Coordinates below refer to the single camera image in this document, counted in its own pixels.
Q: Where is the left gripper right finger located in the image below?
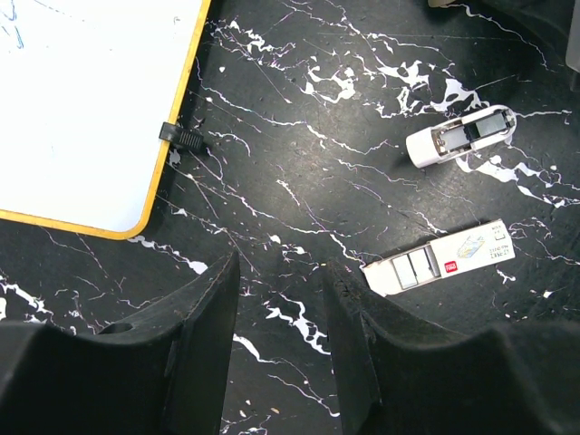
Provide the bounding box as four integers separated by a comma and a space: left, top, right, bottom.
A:
322, 263, 579, 434

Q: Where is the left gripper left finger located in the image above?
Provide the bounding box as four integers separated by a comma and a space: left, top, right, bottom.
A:
1, 253, 240, 434

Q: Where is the white staple box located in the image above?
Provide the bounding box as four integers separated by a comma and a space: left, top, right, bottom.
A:
362, 219, 516, 297

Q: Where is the staple strip in box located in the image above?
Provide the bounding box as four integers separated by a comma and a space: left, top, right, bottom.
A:
408, 248, 440, 283
392, 255, 418, 289

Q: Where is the orange framed whiteboard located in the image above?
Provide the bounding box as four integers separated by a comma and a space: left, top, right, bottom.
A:
1, 1, 209, 240

